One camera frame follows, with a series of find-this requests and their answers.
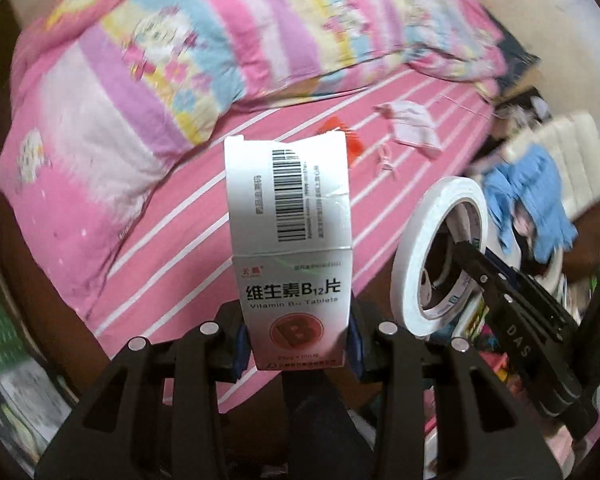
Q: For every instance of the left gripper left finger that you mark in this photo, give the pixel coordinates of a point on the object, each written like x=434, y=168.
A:
x=153, y=413

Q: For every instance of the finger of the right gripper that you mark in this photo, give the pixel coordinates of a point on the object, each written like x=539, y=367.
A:
x=480, y=264

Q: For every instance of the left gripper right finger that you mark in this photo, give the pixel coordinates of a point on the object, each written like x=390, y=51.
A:
x=481, y=430

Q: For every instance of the white tape roll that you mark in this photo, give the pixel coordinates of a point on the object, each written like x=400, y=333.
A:
x=458, y=204

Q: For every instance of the red wrapper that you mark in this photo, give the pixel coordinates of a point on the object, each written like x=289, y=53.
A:
x=355, y=147

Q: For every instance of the white vitamin B12 box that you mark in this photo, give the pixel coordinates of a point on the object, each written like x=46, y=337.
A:
x=290, y=229

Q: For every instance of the blue garment on chair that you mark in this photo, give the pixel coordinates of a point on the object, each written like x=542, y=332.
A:
x=534, y=183

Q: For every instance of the cream leather office chair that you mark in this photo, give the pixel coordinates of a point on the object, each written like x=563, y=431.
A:
x=574, y=143

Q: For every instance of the crumpled white pink cloth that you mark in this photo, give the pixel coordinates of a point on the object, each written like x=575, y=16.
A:
x=410, y=124

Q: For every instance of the pink striped cartoon quilt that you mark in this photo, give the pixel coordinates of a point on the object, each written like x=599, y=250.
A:
x=109, y=95

